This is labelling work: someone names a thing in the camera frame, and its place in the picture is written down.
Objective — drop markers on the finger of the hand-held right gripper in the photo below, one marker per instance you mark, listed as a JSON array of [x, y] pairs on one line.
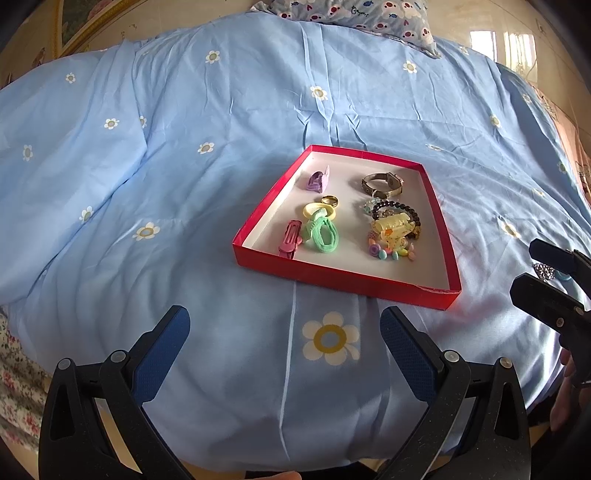
[[554, 254], [540, 295]]

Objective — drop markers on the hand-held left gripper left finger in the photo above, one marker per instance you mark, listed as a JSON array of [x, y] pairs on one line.
[[161, 350]]

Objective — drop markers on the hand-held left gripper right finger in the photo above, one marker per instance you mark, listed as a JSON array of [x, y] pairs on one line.
[[408, 350]]

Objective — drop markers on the red cardboard box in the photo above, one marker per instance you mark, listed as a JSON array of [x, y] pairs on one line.
[[351, 273]]

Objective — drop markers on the yellow hair claw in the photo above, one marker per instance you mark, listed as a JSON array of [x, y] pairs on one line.
[[392, 228]]

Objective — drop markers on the red hair clip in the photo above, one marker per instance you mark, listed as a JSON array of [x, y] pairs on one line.
[[288, 242]]

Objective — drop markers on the person's right hand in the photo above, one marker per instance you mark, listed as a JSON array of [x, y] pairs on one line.
[[563, 406]]

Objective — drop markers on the person's left hand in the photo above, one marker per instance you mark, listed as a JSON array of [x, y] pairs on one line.
[[277, 476]]

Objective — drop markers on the peach printed bedsheet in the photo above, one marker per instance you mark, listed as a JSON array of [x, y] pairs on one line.
[[575, 138]]

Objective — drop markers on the floral bedsheet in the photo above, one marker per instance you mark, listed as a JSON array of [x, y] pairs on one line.
[[18, 383]]

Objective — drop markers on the blue flowered blanket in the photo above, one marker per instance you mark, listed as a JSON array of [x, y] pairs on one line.
[[184, 184]]

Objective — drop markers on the printed pillow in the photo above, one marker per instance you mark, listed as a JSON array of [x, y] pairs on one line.
[[369, 14]]

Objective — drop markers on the gold framed picture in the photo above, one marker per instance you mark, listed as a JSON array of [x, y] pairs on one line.
[[92, 23]]

